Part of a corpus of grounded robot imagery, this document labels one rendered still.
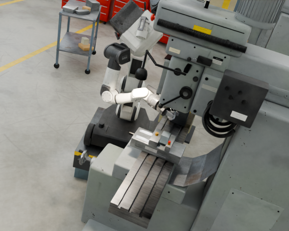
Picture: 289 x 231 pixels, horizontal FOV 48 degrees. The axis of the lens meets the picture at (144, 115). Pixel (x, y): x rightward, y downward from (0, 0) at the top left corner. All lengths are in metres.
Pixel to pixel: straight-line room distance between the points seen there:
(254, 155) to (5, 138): 2.57
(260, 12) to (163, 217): 1.43
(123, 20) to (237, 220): 1.43
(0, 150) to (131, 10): 1.97
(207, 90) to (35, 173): 1.97
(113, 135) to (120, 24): 1.01
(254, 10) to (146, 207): 1.15
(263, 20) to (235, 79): 0.35
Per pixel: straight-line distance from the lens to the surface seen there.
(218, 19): 1.63
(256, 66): 1.70
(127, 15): 2.18
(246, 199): 1.96
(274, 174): 1.85
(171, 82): 1.80
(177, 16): 1.66
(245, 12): 1.67
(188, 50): 1.70
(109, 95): 2.14
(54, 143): 3.53
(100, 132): 2.76
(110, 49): 2.16
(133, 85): 2.60
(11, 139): 3.57
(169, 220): 2.32
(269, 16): 1.67
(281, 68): 1.70
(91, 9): 5.04
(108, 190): 2.33
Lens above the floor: 2.24
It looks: 32 degrees down
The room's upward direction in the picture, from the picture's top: 15 degrees clockwise
